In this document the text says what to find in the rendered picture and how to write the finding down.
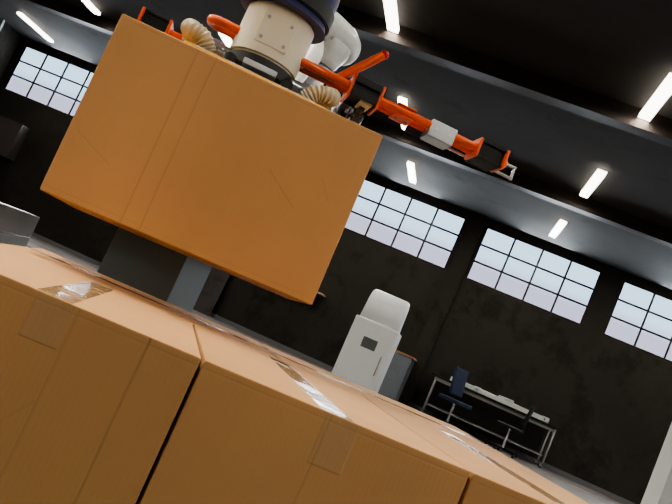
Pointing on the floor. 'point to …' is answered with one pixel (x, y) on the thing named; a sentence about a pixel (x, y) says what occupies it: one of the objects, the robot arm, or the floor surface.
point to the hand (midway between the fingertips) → (367, 97)
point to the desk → (396, 375)
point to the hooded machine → (372, 341)
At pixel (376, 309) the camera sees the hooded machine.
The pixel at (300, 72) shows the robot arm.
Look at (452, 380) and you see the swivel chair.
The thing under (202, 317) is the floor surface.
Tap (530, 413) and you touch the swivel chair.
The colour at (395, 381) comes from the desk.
